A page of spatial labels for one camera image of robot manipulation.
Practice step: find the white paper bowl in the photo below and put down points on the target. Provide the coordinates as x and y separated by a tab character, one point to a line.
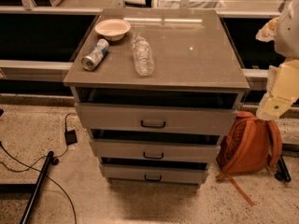
112	29

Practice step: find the grey top drawer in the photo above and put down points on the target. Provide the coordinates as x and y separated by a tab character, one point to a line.
155	119

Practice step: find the grey drawer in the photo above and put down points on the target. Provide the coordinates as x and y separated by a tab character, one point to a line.
153	174
155	119
154	151

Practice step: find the grey drawer cabinet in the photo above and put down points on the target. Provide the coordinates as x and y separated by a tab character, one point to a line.
195	67

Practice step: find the clear plastic water bottle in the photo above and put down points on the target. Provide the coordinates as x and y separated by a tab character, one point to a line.
143	58

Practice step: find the grey bottom drawer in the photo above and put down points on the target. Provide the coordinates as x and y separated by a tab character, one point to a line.
153	174

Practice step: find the silver blue drink can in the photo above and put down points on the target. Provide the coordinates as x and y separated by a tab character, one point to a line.
97	53

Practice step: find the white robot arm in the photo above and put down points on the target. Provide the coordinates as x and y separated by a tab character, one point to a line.
286	41

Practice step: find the orange backpack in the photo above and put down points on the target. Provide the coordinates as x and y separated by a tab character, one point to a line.
250	145

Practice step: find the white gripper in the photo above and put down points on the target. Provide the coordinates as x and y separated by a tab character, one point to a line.
288	34

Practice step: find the black metal floor bar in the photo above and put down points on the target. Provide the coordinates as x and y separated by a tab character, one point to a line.
37	188

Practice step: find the black power adapter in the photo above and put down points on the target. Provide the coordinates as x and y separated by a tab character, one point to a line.
70	137

